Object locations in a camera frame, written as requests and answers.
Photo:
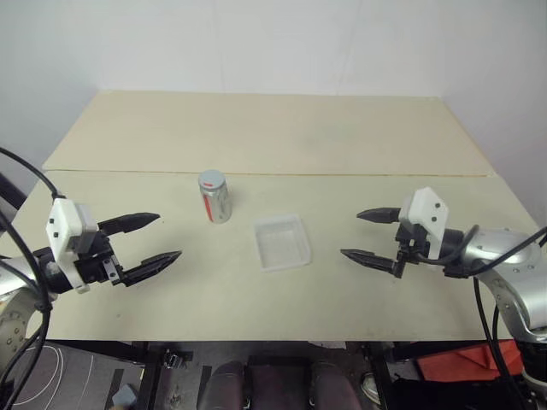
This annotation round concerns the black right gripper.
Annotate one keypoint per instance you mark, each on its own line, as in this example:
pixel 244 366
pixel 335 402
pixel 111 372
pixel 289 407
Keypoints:
pixel 412 241

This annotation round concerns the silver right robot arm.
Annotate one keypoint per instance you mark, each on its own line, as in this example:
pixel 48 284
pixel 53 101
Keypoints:
pixel 504 252

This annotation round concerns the dark rounded shape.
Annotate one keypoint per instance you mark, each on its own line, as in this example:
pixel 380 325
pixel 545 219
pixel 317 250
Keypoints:
pixel 224 386
pixel 335 386

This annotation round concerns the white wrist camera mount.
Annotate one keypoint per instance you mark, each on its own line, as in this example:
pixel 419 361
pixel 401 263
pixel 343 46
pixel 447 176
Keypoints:
pixel 427 213
pixel 62 226

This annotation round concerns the red fabric bag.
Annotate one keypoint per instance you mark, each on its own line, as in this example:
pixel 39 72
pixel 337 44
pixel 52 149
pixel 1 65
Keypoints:
pixel 461 363

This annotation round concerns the blue-grey small block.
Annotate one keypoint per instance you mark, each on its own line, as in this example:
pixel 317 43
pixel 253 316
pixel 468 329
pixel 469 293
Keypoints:
pixel 126 395

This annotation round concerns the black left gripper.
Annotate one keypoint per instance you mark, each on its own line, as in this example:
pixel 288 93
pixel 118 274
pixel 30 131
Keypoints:
pixel 96 265

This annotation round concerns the silver drink can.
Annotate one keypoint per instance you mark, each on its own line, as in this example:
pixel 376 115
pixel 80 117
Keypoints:
pixel 218 205

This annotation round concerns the clear plastic tray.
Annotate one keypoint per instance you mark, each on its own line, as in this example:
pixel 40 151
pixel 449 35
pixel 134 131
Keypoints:
pixel 282 243

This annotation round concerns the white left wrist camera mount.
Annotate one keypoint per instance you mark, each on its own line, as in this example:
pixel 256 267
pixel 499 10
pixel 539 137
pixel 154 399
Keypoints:
pixel 62 226

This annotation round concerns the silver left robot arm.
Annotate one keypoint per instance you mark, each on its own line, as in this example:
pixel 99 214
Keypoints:
pixel 17 273

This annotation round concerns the black metal clamp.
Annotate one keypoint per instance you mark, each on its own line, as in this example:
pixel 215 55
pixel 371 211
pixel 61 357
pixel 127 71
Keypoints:
pixel 177 358

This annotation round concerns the grey shoe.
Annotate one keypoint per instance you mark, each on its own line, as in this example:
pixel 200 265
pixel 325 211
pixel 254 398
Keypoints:
pixel 368 384

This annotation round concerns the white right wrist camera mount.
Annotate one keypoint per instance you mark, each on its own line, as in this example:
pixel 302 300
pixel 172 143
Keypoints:
pixel 427 213

